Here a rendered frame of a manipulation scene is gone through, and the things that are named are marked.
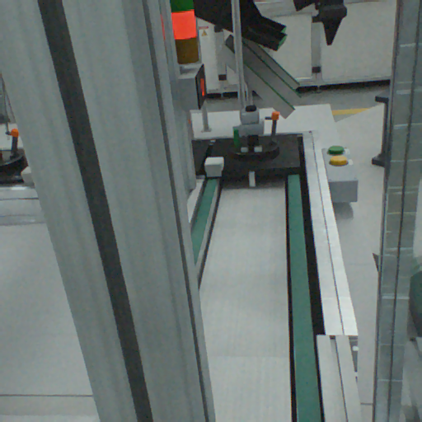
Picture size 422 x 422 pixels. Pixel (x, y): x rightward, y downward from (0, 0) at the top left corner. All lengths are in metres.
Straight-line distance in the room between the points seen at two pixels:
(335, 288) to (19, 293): 0.67
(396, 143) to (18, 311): 0.84
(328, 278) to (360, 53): 4.68
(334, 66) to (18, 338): 4.77
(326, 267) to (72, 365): 0.47
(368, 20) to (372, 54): 0.32
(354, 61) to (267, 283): 4.64
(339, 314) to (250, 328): 0.15
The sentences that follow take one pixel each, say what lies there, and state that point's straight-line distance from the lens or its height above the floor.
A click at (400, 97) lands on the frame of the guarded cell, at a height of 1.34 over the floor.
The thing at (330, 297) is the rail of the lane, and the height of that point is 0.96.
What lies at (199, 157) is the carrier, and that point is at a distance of 1.41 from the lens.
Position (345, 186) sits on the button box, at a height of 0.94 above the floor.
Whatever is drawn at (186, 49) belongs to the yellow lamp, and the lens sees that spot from 1.14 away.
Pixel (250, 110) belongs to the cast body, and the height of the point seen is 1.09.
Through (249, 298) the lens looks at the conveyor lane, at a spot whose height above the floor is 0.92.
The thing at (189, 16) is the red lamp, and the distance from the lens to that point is 1.13.
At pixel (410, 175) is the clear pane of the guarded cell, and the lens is 0.51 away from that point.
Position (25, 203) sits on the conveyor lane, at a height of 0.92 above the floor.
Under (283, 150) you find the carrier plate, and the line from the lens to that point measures 1.41.
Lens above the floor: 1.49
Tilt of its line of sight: 27 degrees down
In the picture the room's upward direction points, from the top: 7 degrees counter-clockwise
